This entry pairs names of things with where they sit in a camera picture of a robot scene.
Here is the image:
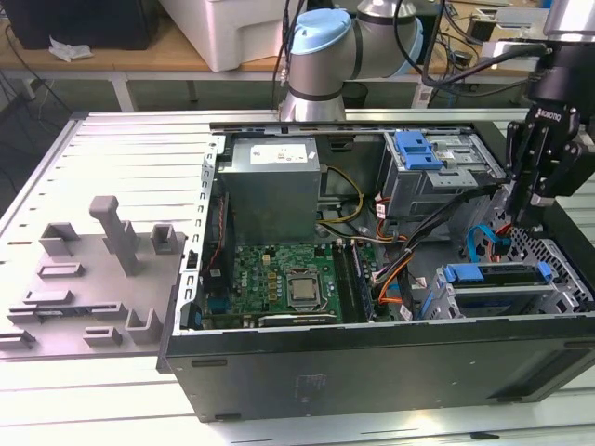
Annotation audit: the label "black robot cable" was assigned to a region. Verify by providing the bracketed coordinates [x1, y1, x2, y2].
[273, 0, 303, 111]

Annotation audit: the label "black PC case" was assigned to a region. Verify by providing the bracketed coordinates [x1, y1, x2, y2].
[155, 105, 595, 424]

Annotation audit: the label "blue SATA wire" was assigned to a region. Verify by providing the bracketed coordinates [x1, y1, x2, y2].
[464, 224, 502, 267]

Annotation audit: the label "hard disk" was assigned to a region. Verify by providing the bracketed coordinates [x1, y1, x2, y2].
[441, 260, 555, 320]

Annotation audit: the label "grey parts rack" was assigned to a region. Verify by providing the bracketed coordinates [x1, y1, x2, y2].
[0, 194, 190, 361]

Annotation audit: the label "large black box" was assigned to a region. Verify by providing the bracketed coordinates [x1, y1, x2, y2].
[4, 0, 159, 51]

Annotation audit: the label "green motherboard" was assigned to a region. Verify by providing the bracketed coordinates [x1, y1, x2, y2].
[202, 240, 390, 329]

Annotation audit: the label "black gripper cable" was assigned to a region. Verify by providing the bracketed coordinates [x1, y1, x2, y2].
[392, 0, 552, 89]

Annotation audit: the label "white plastic box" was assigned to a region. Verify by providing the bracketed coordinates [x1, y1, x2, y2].
[160, 0, 303, 73]

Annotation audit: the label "blue drive latch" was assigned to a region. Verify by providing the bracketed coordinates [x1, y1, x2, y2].
[394, 132, 442, 172]

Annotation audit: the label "yellow black cable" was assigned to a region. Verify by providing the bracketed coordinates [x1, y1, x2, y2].
[318, 165, 367, 233]

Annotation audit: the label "wooden desk white frame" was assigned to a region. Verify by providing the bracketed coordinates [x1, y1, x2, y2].
[430, 4, 595, 111]
[0, 20, 450, 112]

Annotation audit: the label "small black box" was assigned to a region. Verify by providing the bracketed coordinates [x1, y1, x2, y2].
[467, 16, 496, 46]

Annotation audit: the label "black cable bundle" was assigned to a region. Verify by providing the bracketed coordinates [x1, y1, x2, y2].
[371, 183, 506, 322]

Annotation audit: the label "silver CPU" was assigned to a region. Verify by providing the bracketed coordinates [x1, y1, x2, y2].
[290, 278, 323, 301]

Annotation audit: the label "orange wire bundle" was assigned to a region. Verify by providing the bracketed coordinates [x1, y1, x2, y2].
[377, 277, 406, 308]

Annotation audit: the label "black graphics card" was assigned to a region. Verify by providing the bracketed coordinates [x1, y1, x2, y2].
[258, 311, 339, 329]

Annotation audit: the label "blue RAM stick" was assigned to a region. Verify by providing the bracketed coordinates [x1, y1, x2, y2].
[350, 240, 376, 322]

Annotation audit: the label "grey power supply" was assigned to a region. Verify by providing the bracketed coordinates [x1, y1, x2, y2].
[217, 137, 323, 243]

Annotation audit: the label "red orange labelled wires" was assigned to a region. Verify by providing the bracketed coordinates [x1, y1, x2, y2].
[371, 194, 408, 245]

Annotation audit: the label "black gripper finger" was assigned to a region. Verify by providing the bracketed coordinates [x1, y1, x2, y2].
[505, 121, 559, 227]
[529, 138, 595, 231]

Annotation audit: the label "metal CPU socket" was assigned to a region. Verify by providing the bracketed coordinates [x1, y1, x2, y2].
[284, 269, 327, 311]

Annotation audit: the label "grey optical drive bay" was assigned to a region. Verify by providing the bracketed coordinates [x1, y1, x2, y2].
[378, 129, 507, 223]

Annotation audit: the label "crumpled white paper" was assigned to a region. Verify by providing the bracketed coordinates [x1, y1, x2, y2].
[48, 37, 95, 63]

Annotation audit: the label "black RAM slot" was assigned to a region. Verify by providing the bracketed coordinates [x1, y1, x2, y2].
[345, 243, 367, 322]
[338, 243, 361, 322]
[332, 243, 354, 322]

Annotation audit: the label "orange disk power wire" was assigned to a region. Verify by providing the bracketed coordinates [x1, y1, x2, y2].
[491, 225, 515, 260]

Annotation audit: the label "metal disk bay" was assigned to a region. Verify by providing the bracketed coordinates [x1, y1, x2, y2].
[420, 183, 595, 320]

